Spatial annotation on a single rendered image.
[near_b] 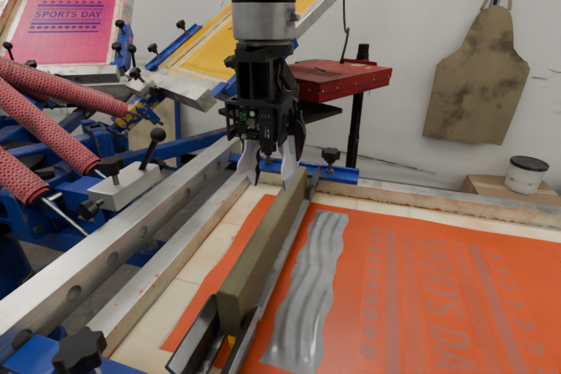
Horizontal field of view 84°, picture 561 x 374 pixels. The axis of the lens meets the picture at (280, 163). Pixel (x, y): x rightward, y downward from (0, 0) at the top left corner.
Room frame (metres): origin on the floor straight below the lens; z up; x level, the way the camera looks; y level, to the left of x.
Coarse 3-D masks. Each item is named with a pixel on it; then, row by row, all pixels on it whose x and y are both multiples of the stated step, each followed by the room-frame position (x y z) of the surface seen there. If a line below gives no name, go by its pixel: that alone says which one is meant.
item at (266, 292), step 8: (304, 200) 0.56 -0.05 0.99; (304, 208) 0.53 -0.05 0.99; (296, 216) 0.50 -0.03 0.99; (296, 224) 0.48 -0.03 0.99; (288, 232) 0.45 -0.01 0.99; (296, 232) 0.46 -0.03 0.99; (288, 240) 0.43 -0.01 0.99; (288, 248) 0.41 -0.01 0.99; (280, 256) 0.39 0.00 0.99; (280, 264) 0.37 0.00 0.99; (272, 272) 0.35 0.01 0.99; (272, 280) 0.34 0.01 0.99; (264, 288) 0.32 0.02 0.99; (272, 288) 0.33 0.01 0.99; (264, 296) 0.31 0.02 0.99; (256, 304) 0.30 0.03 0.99; (264, 304) 0.30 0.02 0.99
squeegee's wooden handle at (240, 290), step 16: (304, 176) 0.56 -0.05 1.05; (288, 192) 0.48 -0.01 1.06; (304, 192) 0.57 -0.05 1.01; (272, 208) 0.43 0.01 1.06; (288, 208) 0.45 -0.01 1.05; (272, 224) 0.39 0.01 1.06; (288, 224) 0.45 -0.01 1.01; (256, 240) 0.35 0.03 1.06; (272, 240) 0.37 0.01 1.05; (240, 256) 0.32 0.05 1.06; (256, 256) 0.32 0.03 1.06; (272, 256) 0.37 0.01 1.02; (240, 272) 0.29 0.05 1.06; (256, 272) 0.31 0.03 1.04; (224, 288) 0.27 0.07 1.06; (240, 288) 0.27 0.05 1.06; (256, 288) 0.30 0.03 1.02; (224, 304) 0.26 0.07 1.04; (240, 304) 0.26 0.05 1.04; (224, 320) 0.26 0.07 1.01; (240, 320) 0.25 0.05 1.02
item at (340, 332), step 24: (288, 264) 0.41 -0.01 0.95; (216, 288) 0.36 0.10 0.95; (288, 288) 0.36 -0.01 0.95; (336, 288) 0.36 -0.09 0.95; (360, 288) 0.36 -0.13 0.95; (192, 312) 0.32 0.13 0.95; (264, 312) 0.32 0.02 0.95; (336, 312) 0.32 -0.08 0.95; (264, 336) 0.28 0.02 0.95; (336, 336) 0.28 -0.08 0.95; (552, 336) 0.28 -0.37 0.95; (216, 360) 0.25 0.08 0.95; (336, 360) 0.25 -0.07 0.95
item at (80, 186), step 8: (72, 184) 0.55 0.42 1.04; (80, 184) 0.55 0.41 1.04; (88, 184) 0.55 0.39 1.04; (64, 192) 0.53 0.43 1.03; (72, 192) 0.52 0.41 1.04; (80, 192) 0.52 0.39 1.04; (144, 192) 0.52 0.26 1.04; (64, 200) 0.53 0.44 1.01; (72, 200) 0.52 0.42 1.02; (80, 200) 0.52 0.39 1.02; (72, 208) 0.53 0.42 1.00; (112, 216) 0.49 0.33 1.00
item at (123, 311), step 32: (224, 192) 0.60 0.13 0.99; (352, 192) 0.64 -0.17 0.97; (384, 192) 0.62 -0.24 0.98; (416, 192) 0.60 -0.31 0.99; (448, 192) 0.60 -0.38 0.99; (192, 224) 0.48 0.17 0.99; (544, 224) 0.52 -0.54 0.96; (160, 256) 0.39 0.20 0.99; (128, 288) 0.33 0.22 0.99; (160, 288) 0.35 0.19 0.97; (96, 320) 0.28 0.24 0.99; (128, 320) 0.29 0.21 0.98
